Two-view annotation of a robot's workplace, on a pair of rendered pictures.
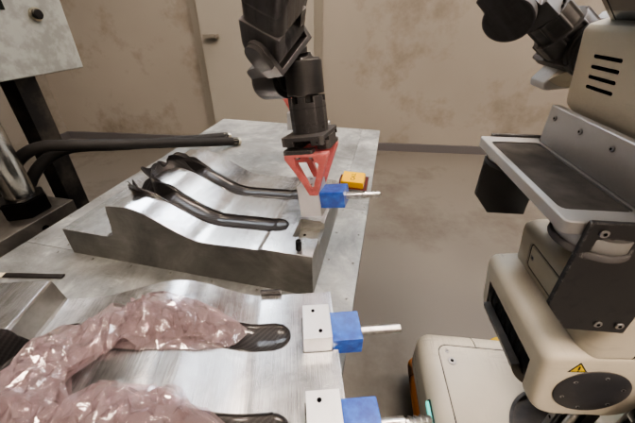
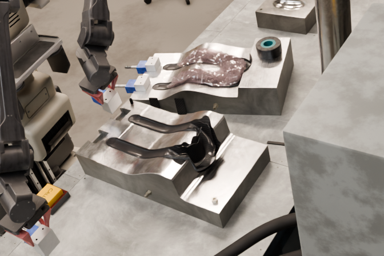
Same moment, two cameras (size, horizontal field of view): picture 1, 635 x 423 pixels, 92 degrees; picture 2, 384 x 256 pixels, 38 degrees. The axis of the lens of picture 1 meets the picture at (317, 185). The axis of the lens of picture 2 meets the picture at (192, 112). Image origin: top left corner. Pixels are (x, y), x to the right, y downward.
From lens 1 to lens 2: 189 cm
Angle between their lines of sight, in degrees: 106
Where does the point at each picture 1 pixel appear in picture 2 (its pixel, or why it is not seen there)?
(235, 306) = (168, 92)
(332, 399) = (148, 63)
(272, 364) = (162, 79)
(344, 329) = (133, 82)
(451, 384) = not seen: hidden behind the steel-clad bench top
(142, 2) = not seen: outside the picture
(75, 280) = (259, 139)
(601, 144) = (16, 44)
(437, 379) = not seen: hidden behind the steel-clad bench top
